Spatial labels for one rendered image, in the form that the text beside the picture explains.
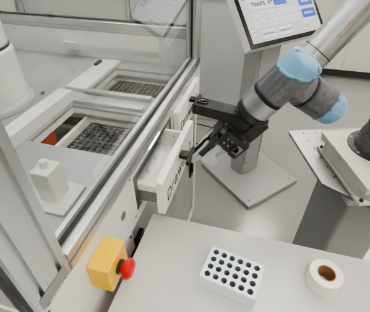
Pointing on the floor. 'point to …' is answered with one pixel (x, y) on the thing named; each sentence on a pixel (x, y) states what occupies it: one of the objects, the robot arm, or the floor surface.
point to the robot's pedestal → (338, 224)
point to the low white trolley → (140, 279)
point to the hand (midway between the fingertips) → (194, 153)
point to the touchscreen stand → (247, 171)
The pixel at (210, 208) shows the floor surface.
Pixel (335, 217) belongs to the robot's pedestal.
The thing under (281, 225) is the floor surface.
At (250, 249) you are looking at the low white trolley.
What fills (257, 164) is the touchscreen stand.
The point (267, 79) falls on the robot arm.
